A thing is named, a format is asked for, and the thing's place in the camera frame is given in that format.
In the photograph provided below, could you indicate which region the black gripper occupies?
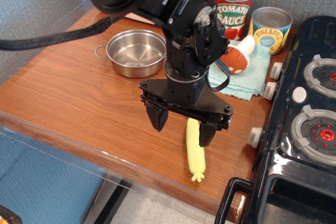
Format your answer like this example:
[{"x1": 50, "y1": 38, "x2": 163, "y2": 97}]
[{"x1": 139, "y1": 79, "x2": 234, "y2": 147}]

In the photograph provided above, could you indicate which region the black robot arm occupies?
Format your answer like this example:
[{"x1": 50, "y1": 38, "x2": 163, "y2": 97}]
[{"x1": 91, "y1": 0, "x2": 234, "y2": 147}]

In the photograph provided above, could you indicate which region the yellow plush spoon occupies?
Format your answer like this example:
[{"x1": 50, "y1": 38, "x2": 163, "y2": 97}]
[{"x1": 186, "y1": 118, "x2": 206, "y2": 183}]

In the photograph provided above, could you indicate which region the plush brown mushroom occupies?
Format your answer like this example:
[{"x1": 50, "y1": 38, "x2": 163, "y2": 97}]
[{"x1": 220, "y1": 35, "x2": 255, "y2": 74}]

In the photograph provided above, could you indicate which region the small steel pot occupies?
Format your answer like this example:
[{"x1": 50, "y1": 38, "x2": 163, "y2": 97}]
[{"x1": 94, "y1": 29, "x2": 166, "y2": 79}]

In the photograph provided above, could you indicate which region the black toy stove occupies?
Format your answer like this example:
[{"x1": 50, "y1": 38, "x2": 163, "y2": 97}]
[{"x1": 215, "y1": 16, "x2": 335, "y2": 223}]

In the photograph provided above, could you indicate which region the pineapple can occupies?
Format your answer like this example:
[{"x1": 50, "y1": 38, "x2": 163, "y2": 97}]
[{"x1": 248, "y1": 6, "x2": 293, "y2": 55}]

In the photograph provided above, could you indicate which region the tomato sauce can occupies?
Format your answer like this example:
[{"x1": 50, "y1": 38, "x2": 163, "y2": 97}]
[{"x1": 214, "y1": 0, "x2": 253, "y2": 40}]

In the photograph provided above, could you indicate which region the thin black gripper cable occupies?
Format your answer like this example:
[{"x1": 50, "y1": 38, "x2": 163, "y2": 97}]
[{"x1": 205, "y1": 59, "x2": 231, "y2": 93}]

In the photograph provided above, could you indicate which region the black braided cable sleeve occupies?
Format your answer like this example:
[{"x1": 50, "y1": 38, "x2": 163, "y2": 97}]
[{"x1": 0, "y1": 15, "x2": 123, "y2": 51}]

